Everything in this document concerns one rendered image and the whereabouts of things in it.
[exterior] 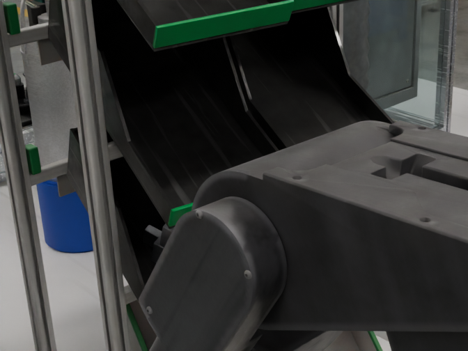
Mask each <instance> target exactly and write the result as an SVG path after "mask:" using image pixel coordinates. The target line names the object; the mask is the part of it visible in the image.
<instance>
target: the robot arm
mask: <svg viewBox="0 0 468 351"><path fill-rule="evenodd" d="M139 304H140V306H141V308H142V310H143V312H144V314H145V316H146V318H147V320H148V322H149V323H150V326H151V327H152V328H153V330H154V332H155V333H156V335H157V338H156V339H155V341H154V343H153V345H152V347H151V348H150V350H149V351H323V350H324V349H325V348H327V347H328V346H329V345H330V344H331V343H332V342H333V341H334V340H335V339H336V338H337V337H338V336H339V335H340V334H341V333H342V332H343V331H378V332H386V333H387V337H388V340H389V345H390V347H391V351H468V137H467V136H462V135H459V134H453V133H450V132H445V131H441V130H436V129H432V128H429V127H424V126H421V125H416V124H412V123H407V122H404V121H401V120H400V121H398V122H396V123H393V124H389V123H384V122H381V121H376V120H365V121H360V122H358V123H354V124H351V125H348V126H346V127H342V128H341V129H338V130H334V131H332V132H329V133H326V134H323V135H321V136H317V137H316V138H313V139H309V140H308V141H304V142H301V143H299V144H296V145H293V146H291V147H288V148H284V149H283V150H279V151H276V152H275V153H271V154H268V155H266V156H263V157H259V158H258V159H254V160H251V161H250V162H246V163H243V164H241V165H238V166H234V167H233V168H230V169H226V170H225V171H221V172H218V173H216V174H214V175H212V176H210V177H209V178H208V179H207V180H206V181H205V182H204V183H203V184H202V185H201V186H200V188H199V189H198V191H197V193H196V195H195V198H194V202H193V205H192V211H190V212H187V213H185V214H184V215H183V216H181V218H179V220H178V221H177V223H176V225H175V227H174V229H173V231H172V233H171V235H170V237H169V239H168V241H167V243H166V245H165V247H164V249H163V251H162V253H161V255H160V257H159V259H158V261H157V263H156V265H155V267H154V269H153V271H152V273H151V275H150V277H149V279H148V281H147V283H146V285H145V287H144V289H143V291H142V293H141V295H140V297H139Z"/></svg>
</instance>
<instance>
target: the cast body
mask: <svg viewBox="0 0 468 351"><path fill-rule="evenodd" d="M173 229H174V228H171V229H169V228H168V226H167V225H166V224H165V225H164V226H163V229H162V231H160V230H158V229H157V228H155V227H153V226H151V225H148V226H147V228H146V229H145V231H144V235H143V242H144V243H146V244H148V245H150V246H151V247H153V253H152V257H151V261H153V262H154V263H157V261H158V259H159V257H160V255H161V253H162V251H163V249H164V247H165V245H166V243H167V241H168V239H169V237H170V235H171V233H172V231H173Z"/></svg>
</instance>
